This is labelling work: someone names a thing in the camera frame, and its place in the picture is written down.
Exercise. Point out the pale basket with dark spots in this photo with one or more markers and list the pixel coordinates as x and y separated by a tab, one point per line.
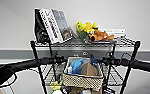
82	81

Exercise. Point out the dark blue plush toy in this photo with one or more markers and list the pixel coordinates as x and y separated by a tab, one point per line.
95	60

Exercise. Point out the light blue plush toy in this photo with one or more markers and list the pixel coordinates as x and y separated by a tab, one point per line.
77	66

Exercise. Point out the brown cardboard box with print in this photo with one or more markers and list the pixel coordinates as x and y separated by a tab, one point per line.
90	70

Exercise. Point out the orange plush toy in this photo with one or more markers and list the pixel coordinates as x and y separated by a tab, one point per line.
100	35

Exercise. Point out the flat white box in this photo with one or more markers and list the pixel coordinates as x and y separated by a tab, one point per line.
116	32

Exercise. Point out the tall black pouch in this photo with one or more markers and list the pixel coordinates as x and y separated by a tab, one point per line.
41	31

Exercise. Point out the white printed box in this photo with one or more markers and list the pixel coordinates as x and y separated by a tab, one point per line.
52	26

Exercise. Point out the brown cardboard carton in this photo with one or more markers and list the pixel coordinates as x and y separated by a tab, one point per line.
86	91

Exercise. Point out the grey printed box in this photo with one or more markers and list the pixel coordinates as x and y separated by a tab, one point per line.
64	24

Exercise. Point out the white wall outlet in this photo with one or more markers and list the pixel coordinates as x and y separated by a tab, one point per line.
76	54

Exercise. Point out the round white wall socket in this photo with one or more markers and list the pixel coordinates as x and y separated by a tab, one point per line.
85	53

